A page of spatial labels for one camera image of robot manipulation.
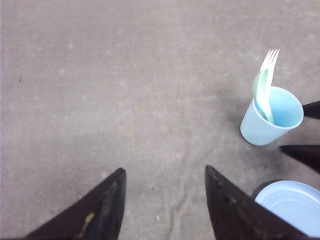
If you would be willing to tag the mint green plastic spoon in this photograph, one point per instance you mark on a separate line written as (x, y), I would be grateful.
(259, 92)

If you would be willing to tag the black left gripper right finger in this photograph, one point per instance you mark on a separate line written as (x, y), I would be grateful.
(236, 216)

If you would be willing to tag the blue plastic plate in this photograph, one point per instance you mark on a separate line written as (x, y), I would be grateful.
(295, 202)

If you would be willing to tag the white plastic fork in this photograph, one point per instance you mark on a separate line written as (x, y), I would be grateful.
(270, 60)

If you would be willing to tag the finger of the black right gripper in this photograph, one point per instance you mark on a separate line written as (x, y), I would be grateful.
(312, 110)
(307, 154)

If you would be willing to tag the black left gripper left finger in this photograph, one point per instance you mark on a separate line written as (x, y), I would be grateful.
(96, 216)

